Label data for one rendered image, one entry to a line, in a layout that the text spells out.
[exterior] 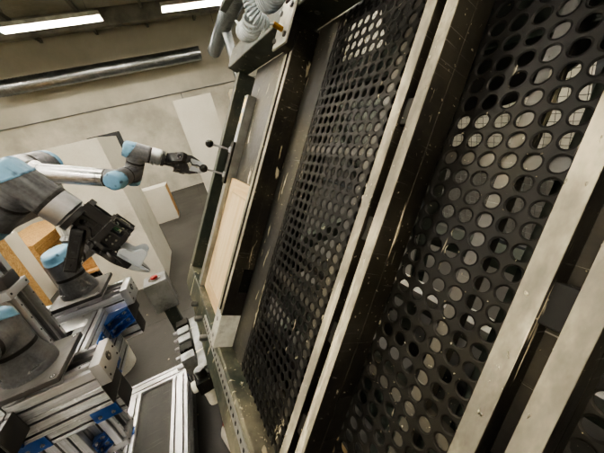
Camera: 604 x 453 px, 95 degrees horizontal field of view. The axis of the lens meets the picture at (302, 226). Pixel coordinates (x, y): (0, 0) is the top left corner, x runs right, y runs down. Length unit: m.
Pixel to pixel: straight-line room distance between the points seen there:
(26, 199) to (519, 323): 0.83
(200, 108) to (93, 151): 1.97
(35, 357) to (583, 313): 1.28
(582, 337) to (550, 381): 0.04
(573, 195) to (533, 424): 0.19
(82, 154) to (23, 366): 2.63
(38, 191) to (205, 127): 4.31
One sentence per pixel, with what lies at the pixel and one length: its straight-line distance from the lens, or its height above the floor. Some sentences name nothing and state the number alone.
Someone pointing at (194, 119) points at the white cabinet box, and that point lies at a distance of 4.99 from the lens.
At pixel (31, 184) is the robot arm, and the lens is 0.79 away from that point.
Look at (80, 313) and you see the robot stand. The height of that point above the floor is 0.96.
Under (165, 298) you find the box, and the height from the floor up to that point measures 0.82.
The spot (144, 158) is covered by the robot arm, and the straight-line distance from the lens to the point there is 1.45.
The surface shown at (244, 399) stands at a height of 0.89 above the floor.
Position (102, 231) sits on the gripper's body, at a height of 1.45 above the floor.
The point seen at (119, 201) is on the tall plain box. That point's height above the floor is 1.08.
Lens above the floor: 1.62
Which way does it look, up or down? 24 degrees down
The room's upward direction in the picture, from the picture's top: 14 degrees counter-clockwise
